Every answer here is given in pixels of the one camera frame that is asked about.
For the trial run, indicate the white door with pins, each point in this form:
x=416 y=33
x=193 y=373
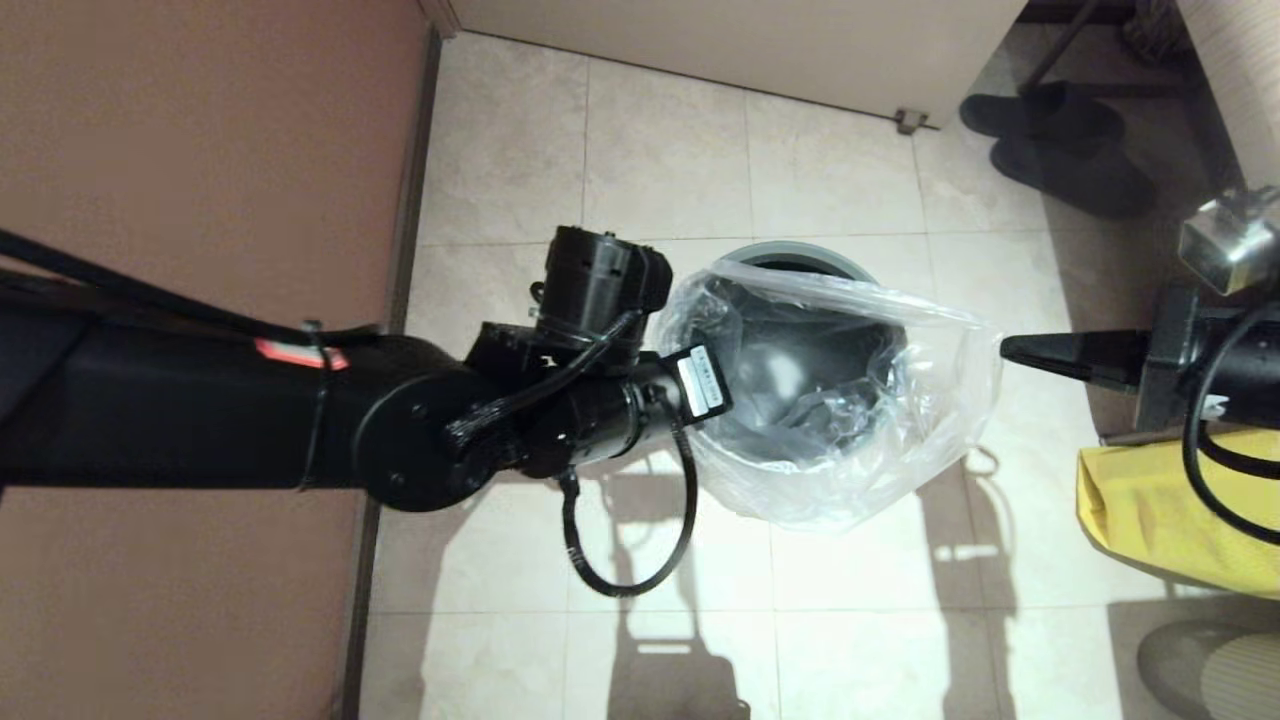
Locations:
x=750 y=40

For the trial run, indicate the dark wall baseboard strip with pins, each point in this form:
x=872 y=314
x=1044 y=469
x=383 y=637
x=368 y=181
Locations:
x=415 y=150

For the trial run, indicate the metal door stop bracket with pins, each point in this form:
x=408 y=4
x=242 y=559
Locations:
x=908 y=122

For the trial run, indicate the clear plastic trash bag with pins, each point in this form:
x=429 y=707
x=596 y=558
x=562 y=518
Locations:
x=930 y=440

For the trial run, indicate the beige ribbed round object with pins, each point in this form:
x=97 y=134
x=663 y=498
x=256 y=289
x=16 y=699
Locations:
x=1245 y=685

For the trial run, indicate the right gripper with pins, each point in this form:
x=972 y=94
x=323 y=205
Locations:
x=1168 y=360

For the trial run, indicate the metal floor threshold strip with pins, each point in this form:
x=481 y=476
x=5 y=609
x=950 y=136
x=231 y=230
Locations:
x=1120 y=437

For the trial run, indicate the beige striped upholstered furniture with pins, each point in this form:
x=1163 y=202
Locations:
x=1240 y=100

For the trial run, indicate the dark furniture leg pole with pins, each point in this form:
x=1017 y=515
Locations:
x=1055 y=50

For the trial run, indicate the grey round trash bin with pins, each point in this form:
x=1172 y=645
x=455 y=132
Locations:
x=800 y=360

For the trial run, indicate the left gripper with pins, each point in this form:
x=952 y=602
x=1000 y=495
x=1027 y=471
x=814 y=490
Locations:
x=705 y=382

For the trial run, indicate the gray fuzzy bundle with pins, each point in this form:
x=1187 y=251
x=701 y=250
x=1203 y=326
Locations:
x=1150 y=30

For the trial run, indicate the yellow bag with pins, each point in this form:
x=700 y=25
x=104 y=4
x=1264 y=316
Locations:
x=1150 y=520

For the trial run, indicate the black slipper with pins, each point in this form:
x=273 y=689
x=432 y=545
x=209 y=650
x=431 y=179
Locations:
x=1040 y=118
x=1075 y=180

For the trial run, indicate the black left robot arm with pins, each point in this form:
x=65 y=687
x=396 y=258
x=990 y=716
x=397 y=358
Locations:
x=200 y=420

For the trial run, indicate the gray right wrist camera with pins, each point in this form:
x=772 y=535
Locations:
x=1230 y=245

